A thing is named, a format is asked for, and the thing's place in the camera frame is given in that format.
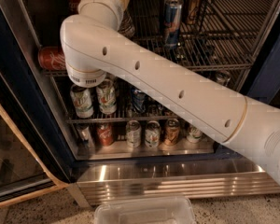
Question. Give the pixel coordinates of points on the clear plastic water bottle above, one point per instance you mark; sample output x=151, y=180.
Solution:
x=127, y=28

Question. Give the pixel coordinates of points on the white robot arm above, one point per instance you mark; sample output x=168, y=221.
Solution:
x=93, y=47

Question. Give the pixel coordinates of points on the stainless steel fridge base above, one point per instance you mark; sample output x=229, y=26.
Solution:
x=107, y=182

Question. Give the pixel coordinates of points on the open glass fridge door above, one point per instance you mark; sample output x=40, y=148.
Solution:
x=23, y=175

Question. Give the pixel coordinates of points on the dark slim can behind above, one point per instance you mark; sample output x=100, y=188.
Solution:
x=165, y=0

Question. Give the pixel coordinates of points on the blue silver energy drink can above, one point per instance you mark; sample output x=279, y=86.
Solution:
x=171, y=24

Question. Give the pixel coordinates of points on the gold brown can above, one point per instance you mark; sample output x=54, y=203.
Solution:
x=192, y=11

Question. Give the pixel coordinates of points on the front red cola can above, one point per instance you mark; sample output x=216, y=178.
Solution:
x=51, y=58

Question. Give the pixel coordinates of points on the blue pepsi can left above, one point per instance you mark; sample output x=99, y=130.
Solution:
x=138, y=100

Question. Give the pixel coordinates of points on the white green soda can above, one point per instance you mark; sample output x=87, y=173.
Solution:
x=81, y=98
x=106, y=97

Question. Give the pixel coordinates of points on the left white green soda can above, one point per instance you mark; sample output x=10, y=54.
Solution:
x=81, y=98

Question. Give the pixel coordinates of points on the silver slim can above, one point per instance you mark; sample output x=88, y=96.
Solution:
x=85, y=135
x=223, y=78

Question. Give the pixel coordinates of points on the bottom white can left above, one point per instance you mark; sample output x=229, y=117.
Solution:
x=133, y=133

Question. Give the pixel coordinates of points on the bottom white green can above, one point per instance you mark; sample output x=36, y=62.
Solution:
x=152, y=134

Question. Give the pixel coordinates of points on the bottom gold can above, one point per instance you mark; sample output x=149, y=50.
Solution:
x=172, y=130

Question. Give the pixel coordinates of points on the bottom red cola can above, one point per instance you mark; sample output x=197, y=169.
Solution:
x=105, y=134

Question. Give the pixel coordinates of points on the bottom silver slim can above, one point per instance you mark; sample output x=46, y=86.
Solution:
x=85, y=135

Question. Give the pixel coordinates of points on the bottom right white can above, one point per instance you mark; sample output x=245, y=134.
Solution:
x=194, y=135

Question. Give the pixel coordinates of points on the clear plastic bin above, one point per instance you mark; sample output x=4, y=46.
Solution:
x=157, y=210

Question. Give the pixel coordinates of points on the top wire shelf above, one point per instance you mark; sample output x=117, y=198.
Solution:
x=222, y=38

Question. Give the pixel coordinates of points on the wire shelf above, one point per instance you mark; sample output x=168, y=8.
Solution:
x=222, y=38
x=125, y=110

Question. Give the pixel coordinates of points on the middle wire shelf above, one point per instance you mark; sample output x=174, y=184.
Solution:
x=125, y=110

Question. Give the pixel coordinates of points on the blue fridge centre post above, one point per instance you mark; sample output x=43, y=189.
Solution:
x=270, y=66

